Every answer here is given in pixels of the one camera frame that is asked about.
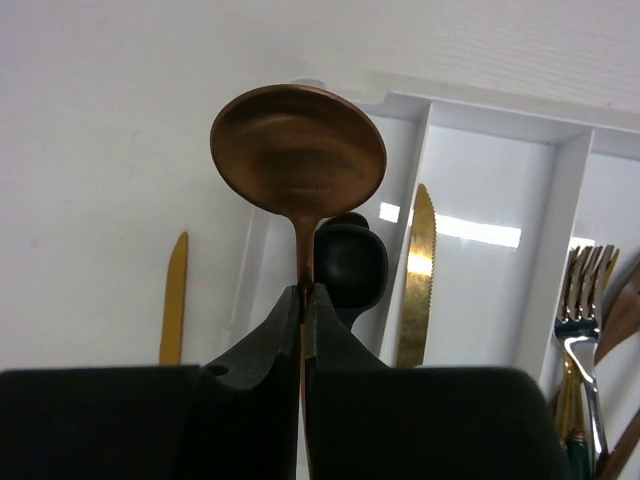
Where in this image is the white three-compartment tray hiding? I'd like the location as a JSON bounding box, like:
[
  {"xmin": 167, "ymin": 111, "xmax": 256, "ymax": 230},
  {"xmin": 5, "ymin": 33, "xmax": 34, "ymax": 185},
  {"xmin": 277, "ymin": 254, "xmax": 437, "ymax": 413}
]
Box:
[{"xmin": 227, "ymin": 77, "xmax": 640, "ymax": 480}]

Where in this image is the gold knife green handle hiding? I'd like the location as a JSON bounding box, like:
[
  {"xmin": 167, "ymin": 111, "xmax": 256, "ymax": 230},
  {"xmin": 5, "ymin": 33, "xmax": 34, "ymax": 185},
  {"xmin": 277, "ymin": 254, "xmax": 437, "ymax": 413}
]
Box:
[
  {"xmin": 158, "ymin": 231, "xmax": 189, "ymax": 365},
  {"xmin": 396, "ymin": 184, "xmax": 437, "ymax": 368}
]

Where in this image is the gold fork green handle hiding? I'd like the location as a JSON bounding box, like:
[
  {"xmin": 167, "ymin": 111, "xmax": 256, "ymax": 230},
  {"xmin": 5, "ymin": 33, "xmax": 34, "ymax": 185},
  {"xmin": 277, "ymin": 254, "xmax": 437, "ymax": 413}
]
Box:
[{"xmin": 554, "ymin": 354, "xmax": 593, "ymax": 480}]

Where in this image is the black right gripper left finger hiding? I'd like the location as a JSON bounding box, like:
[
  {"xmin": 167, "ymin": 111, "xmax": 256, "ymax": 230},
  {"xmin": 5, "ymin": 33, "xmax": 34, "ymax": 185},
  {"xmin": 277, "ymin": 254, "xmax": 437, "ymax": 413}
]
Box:
[{"xmin": 1, "ymin": 287, "xmax": 300, "ymax": 479}]

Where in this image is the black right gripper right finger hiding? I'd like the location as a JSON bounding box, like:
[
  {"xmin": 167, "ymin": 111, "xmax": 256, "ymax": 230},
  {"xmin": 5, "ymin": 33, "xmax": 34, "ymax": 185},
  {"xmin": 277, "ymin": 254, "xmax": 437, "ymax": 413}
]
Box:
[{"xmin": 304, "ymin": 285, "xmax": 571, "ymax": 480}]

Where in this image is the dark wooden fork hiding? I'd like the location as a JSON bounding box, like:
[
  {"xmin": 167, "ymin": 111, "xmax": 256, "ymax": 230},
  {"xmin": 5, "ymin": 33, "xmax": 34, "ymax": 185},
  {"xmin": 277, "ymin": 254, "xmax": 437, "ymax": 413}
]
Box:
[{"xmin": 595, "ymin": 262, "xmax": 639, "ymax": 364}]

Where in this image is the rose gold fork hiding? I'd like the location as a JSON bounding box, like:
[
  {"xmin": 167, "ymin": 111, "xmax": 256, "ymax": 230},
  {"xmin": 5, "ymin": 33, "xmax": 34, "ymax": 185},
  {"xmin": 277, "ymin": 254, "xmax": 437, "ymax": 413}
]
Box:
[{"xmin": 596, "ymin": 411, "xmax": 640, "ymax": 480}]

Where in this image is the rose gold spoon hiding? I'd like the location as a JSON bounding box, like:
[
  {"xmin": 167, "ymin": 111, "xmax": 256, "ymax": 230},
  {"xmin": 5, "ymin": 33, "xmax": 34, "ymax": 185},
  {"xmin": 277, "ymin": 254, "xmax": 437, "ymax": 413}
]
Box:
[{"xmin": 191, "ymin": 84, "xmax": 386, "ymax": 479}]

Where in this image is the black spoon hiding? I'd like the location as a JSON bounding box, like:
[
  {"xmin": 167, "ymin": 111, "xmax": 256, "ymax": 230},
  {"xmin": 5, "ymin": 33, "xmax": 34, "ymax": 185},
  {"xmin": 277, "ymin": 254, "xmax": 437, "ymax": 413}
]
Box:
[{"xmin": 314, "ymin": 223, "xmax": 389, "ymax": 329}]

